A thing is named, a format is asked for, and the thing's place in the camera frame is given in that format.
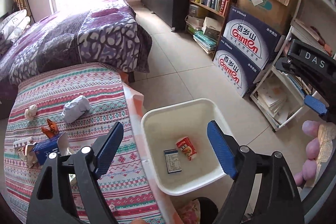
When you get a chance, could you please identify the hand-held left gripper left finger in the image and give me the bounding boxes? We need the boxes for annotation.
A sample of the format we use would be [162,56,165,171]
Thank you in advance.
[26,122,124,224]

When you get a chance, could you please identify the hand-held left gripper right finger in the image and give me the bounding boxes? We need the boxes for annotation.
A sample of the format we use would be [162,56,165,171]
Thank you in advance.
[206,120,306,224]

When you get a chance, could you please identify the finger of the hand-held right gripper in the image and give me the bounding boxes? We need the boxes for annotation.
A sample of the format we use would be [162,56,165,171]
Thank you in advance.
[304,88,332,122]

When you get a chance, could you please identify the white plastic trash bin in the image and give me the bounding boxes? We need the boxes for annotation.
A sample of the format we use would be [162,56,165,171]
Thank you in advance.
[141,98,235,196]

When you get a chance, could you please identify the white paper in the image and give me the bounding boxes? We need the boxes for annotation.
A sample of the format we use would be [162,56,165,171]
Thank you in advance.
[61,95,90,124]

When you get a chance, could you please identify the blue carton box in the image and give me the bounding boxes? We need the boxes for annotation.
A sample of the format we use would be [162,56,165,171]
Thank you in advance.
[33,132,69,165]

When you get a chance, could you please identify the brown white wrapper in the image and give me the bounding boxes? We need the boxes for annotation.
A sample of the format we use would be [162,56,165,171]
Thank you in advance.
[19,144,40,168]

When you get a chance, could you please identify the white toothed foam piece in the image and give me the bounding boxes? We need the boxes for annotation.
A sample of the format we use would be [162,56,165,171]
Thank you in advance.
[13,136,34,152]

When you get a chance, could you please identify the person's right hand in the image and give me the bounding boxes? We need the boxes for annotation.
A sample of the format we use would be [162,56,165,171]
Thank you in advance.
[293,120,321,188]

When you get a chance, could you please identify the row of slim booklets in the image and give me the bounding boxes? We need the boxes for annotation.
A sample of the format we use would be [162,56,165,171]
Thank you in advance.
[285,72,313,98]

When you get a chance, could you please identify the stack of pink books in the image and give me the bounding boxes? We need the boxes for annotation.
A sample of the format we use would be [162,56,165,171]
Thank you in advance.
[294,19,331,56]

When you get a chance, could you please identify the white shelf rack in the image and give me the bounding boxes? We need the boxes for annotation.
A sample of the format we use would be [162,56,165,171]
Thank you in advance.
[249,0,336,132]

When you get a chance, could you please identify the red snack packet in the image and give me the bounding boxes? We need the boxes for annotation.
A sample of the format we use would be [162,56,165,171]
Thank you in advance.
[176,136,197,161]

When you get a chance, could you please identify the stack of loose papers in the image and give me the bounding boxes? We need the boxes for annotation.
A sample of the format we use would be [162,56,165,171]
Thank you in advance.
[256,82,294,127]

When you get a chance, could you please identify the black stool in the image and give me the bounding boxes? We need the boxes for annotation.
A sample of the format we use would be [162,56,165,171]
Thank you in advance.
[193,196,218,224]

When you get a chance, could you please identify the orange crumpled wrapper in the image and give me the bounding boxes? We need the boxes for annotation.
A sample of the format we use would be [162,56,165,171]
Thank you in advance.
[41,119,59,138]

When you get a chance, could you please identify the floral cushion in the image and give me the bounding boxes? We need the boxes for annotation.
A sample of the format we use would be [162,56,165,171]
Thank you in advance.
[176,199,201,224]

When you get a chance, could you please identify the blue water bottle carton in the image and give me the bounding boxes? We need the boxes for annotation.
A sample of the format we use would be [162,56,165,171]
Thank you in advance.
[213,36,273,98]
[220,5,285,69]

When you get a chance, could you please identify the large brown cardboard box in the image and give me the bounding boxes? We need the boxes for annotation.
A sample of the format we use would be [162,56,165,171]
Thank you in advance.
[236,0,296,35]

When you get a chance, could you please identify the small crumpled tissue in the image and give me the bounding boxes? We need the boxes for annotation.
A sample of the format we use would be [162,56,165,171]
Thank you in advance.
[24,105,37,121]

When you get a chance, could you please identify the tan cardboard tissue box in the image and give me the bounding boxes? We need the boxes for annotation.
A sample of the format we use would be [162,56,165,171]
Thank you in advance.
[202,17,223,38]

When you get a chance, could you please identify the stack of teal books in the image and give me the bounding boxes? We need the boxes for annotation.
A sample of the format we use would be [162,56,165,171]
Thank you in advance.
[193,31,218,55]

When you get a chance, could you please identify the stack of pale books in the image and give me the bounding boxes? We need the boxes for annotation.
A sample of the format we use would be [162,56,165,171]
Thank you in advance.
[185,15,205,35]

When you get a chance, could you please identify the grey box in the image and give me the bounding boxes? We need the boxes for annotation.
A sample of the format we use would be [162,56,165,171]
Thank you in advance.
[189,4,208,18]

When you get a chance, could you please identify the bed with purple quilt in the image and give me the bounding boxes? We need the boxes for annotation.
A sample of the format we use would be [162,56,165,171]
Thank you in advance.
[0,0,153,104]

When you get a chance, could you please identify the black leather bench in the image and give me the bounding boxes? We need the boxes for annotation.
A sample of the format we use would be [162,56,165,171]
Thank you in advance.
[141,0,189,31]

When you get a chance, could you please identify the folded floral quilts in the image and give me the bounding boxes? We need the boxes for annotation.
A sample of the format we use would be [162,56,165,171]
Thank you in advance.
[0,9,30,43]

